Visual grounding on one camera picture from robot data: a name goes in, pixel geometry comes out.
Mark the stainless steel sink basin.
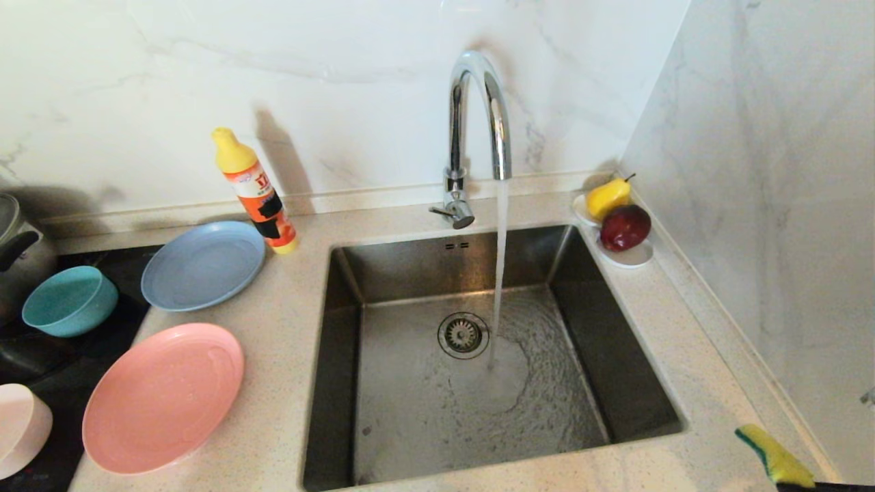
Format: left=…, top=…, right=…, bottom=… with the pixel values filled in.
left=301, top=224, right=686, bottom=491

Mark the yellow pear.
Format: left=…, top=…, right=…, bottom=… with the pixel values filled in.
left=587, top=174, right=636, bottom=221

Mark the black glass cooktop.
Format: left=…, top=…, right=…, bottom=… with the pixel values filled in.
left=0, top=245, right=163, bottom=492

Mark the small light pink plate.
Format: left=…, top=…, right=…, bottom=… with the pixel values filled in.
left=0, top=383, right=53, bottom=480

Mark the dish soap bottle yellow cap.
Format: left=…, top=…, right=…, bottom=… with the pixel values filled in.
left=211, top=127, right=299, bottom=255

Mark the round metal drain strainer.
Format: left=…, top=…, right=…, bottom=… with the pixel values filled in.
left=437, top=312, right=490, bottom=360

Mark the chrome gooseneck faucet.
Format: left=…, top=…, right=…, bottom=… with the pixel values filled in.
left=429, top=50, right=513, bottom=230

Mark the steel pot black handle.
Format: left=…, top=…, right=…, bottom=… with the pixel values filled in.
left=0, top=193, right=58, bottom=322

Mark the teal bowl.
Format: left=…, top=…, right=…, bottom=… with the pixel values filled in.
left=22, top=266, right=119, bottom=338

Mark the blue plate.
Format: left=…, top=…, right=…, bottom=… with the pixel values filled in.
left=141, top=221, right=267, bottom=312

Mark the dark red apple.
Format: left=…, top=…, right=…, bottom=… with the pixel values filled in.
left=600, top=204, right=653, bottom=253

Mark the yellow green sponge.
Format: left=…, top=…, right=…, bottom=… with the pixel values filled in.
left=735, top=424, right=816, bottom=487

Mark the small white fruit dish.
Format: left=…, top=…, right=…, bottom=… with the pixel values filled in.
left=572, top=193, right=655, bottom=269

